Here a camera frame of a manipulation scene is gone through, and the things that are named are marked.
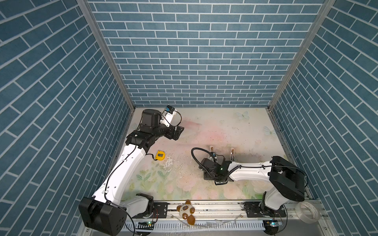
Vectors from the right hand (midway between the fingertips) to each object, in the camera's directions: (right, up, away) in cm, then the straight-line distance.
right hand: (203, 173), depth 86 cm
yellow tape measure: (-27, +10, +5) cm, 29 cm away
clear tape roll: (+48, -16, -15) cm, 53 cm away
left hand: (-14, +30, -11) cm, 35 cm away
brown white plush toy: (-9, -13, -15) cm, 22 cm away
